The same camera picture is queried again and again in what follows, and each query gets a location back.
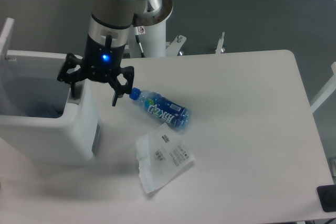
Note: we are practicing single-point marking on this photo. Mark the black device table corner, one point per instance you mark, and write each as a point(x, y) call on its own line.
point(326, 195)

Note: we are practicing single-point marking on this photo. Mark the grey trash can push button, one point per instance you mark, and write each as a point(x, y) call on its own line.
point(75, 99)

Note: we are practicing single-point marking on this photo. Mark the white frame leg right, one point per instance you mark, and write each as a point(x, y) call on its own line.
point(324, 92)

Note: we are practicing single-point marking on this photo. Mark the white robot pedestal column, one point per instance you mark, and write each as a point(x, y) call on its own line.
point(150, 30)

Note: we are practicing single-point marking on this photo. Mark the white crumpled plastic bag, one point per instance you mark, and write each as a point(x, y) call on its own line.
point(161, 154)

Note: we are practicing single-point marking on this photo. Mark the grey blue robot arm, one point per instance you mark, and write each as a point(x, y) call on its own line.
point(109, 27)

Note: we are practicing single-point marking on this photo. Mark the white trash can body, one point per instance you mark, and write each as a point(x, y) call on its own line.
point(28, 77)

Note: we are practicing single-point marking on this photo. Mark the blue trash bag inside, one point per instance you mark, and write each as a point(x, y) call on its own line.
point(43, 110)

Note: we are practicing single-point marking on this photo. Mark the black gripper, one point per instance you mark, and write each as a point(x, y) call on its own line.
point(100, 64)

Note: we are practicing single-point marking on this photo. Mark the blue plastic drink bottle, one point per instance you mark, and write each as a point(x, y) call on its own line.
point(161, 108)

